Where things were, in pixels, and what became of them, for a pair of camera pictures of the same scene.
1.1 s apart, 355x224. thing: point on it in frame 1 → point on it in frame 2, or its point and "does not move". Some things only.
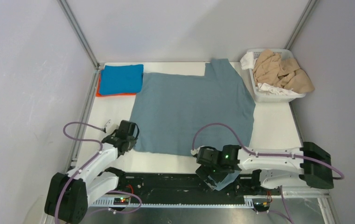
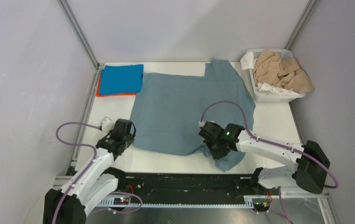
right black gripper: [204, 171] → [216, 156]
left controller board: [121, 201] does not move
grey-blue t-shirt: [169, 110] does not move
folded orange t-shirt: [99, 94] does not move
